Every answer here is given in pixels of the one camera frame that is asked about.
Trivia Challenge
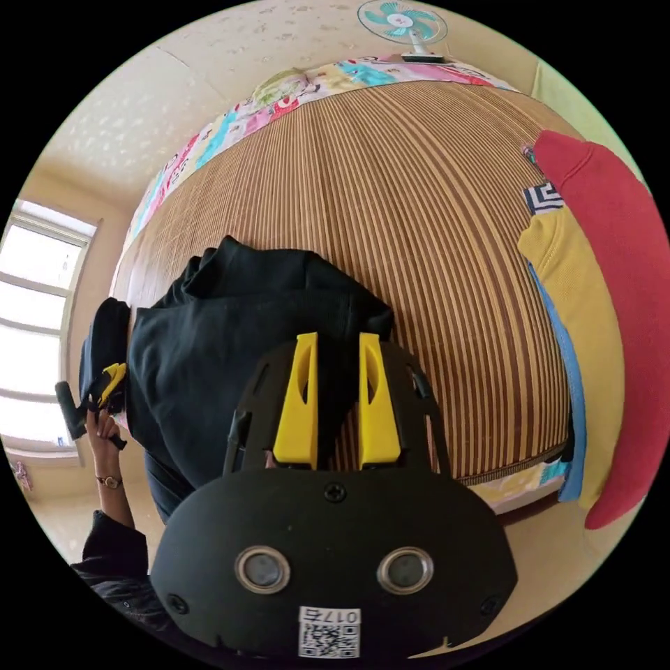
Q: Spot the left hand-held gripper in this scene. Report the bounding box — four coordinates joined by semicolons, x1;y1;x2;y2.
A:
54;362;128;442

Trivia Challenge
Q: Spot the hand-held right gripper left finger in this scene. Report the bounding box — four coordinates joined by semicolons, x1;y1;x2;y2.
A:
272;332;320;469

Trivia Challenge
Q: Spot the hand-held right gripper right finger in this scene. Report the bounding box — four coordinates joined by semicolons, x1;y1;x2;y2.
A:
358;334;403;470

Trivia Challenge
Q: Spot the black long sleeve shirt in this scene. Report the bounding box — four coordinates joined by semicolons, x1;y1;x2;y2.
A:
79;235;394;524

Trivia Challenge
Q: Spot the person's left forearm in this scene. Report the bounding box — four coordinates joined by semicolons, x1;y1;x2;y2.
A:
96;473;137;530

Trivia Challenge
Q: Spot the person's left hand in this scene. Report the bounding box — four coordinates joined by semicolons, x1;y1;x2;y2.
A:
85;409;126;477

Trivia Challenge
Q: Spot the white-framed window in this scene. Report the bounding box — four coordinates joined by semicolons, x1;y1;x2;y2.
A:
0;198;101;468

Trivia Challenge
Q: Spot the bed with woven striped mat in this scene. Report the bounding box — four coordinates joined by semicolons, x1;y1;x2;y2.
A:
110;52;576;516

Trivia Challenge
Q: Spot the person's body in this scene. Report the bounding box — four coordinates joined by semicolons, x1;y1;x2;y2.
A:
69;510;174;632

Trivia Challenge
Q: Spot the pile of clothes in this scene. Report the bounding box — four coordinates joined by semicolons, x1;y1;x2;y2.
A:
518;129;658;531

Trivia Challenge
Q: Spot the white fan with teal blades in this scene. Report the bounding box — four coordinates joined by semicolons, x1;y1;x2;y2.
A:
357;0;452;65

